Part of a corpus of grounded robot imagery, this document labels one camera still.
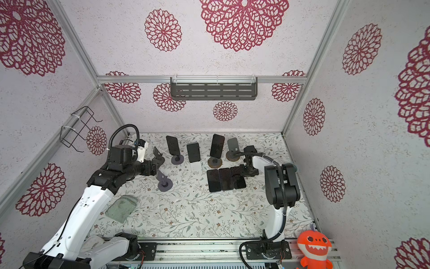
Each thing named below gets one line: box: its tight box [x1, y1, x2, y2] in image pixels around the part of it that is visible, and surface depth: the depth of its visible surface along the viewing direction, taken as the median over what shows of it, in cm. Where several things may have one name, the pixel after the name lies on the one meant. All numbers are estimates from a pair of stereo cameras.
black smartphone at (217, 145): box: [209, 133, 226, 159], surface depth 97 cm
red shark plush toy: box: [296, 230, 333, 269], surface depth 70 cm
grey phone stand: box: [155, 169, 174, 193], surface depth 96 cm
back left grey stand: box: [170, 154, 185, 165], surface depth 108 cm
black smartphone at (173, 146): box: [165, 135, 181, 157], surface depth 98 cm
